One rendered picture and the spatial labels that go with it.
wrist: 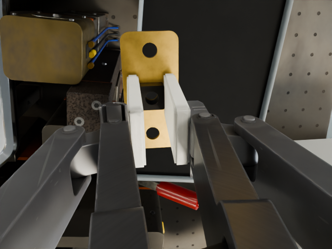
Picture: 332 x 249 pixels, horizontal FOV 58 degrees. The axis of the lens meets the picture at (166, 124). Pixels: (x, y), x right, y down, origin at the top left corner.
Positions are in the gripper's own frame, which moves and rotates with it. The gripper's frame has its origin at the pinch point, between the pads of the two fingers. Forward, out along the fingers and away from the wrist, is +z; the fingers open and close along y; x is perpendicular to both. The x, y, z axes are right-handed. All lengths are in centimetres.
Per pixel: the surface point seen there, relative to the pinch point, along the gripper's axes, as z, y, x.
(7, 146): 27.6, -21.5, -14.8
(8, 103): 27.8, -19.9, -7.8
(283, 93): 58, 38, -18
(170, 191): 13.9, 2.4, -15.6
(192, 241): 57, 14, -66
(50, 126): 20.1, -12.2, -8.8
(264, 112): 11.5, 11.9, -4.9
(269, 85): 11.6, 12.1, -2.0
